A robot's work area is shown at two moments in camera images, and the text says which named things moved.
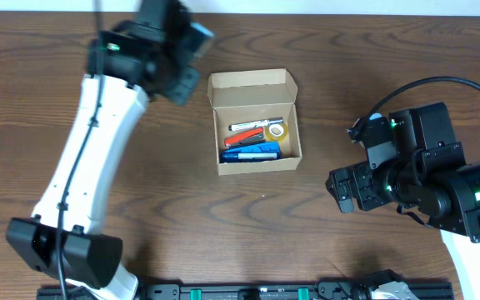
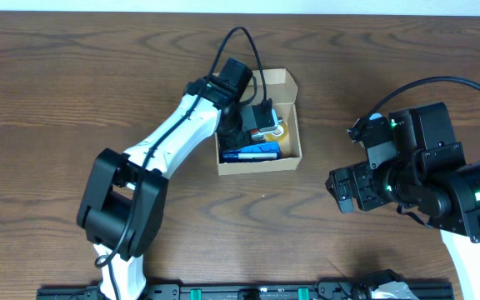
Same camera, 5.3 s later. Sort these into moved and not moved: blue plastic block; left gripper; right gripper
Moved: left gripper
Not moved: right gripper; blue plastic block
